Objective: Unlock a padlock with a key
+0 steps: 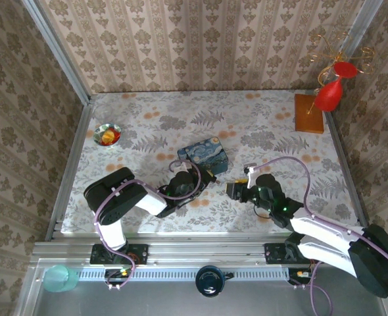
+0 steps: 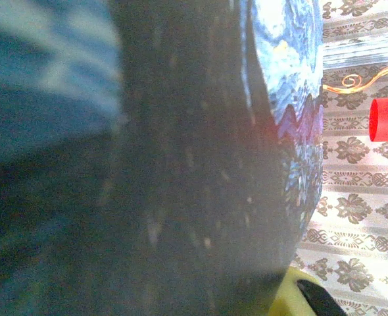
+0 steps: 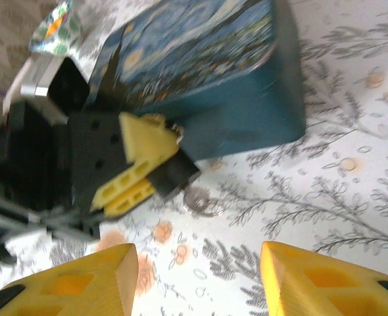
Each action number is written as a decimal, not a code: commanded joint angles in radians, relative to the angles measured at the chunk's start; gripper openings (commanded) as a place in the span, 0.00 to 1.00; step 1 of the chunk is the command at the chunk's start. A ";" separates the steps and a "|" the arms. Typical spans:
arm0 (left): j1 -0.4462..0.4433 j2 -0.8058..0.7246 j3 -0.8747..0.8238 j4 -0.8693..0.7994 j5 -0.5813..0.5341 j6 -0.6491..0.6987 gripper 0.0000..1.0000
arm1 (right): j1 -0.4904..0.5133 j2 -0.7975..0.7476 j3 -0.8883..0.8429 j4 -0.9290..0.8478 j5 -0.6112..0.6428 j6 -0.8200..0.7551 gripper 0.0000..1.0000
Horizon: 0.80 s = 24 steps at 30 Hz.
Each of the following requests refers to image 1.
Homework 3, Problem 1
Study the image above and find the red wine glass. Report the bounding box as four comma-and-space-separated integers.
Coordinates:
314, 61, 358, 112

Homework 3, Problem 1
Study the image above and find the floral patterned table mat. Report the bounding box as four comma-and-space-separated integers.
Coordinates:
62, 91, 361, 234

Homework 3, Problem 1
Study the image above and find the grey metal shelf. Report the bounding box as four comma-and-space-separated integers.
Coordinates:
14, 258, 388, 316

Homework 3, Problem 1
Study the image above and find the dark blue mug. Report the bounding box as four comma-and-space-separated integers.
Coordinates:
195, 264, 233, 298

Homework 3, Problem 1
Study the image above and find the long aluminium base rail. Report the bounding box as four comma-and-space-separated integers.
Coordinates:
31, 230, 313, 267

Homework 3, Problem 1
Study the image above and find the aluminium frame corner post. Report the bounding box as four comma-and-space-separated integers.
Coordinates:
20, 0, 92, 105
341, 0, 384, 63

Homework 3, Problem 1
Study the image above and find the orange wooden base block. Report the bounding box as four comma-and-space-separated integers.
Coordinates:
294, 93, 325, 134

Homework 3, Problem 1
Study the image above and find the teal plastic cup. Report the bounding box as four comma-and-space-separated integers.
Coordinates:
43, 264, 80, 293

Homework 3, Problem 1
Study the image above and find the aluminium side rail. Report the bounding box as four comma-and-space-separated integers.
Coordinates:
324, 111, 369, 228
45, 101, 95, 243

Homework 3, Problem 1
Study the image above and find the small colourful glass dish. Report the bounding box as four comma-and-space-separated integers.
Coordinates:
93, 123, 122, 146

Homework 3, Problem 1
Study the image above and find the starry night tin box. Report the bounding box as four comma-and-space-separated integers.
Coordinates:
176, 136, 230, 174

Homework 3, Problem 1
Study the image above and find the gold wire stand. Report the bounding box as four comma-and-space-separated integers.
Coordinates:
307, 31, 376, 115

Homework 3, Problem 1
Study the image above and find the slotted grey cable duct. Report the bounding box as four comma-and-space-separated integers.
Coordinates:
77, 266, 292, 281

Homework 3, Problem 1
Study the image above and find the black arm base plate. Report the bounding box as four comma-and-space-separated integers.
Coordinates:
264, 242, 300, 264
90, 243, 149, 265

